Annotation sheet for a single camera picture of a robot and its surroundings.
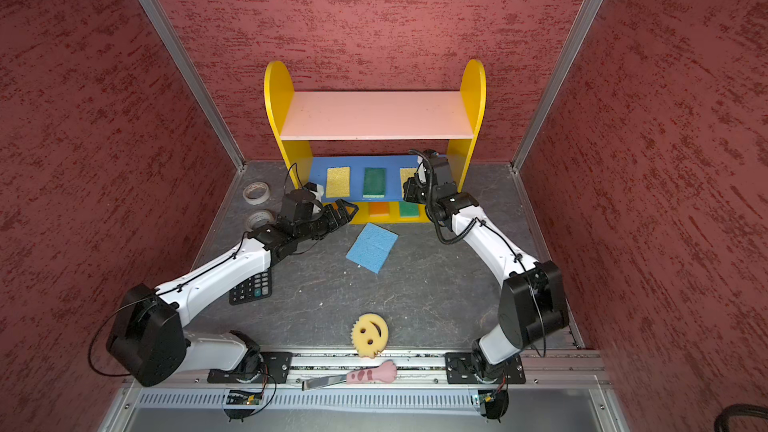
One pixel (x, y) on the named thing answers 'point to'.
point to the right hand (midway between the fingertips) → (402, 190)
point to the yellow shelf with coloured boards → (395, 156)
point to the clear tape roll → (256, 193)
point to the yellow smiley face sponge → (369, 334)
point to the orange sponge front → (379, 209)
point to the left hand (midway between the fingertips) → (350, 219)
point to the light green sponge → (408, 209)
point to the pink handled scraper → (382, 373)
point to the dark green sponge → (374, 182)
